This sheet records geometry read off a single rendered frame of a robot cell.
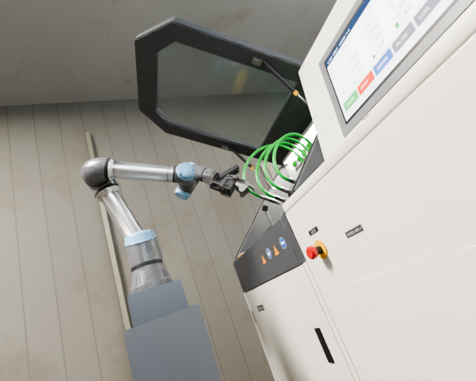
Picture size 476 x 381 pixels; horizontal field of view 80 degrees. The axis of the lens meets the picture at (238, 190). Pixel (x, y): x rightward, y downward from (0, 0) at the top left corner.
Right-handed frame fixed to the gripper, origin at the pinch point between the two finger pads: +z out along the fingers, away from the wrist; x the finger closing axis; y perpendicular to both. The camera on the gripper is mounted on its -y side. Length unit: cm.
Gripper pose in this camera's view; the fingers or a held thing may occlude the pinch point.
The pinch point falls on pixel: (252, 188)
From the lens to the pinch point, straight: 135.1
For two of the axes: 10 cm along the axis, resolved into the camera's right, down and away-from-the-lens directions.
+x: -0.5, -5.7, -8.2
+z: 9.0, 3.4, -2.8
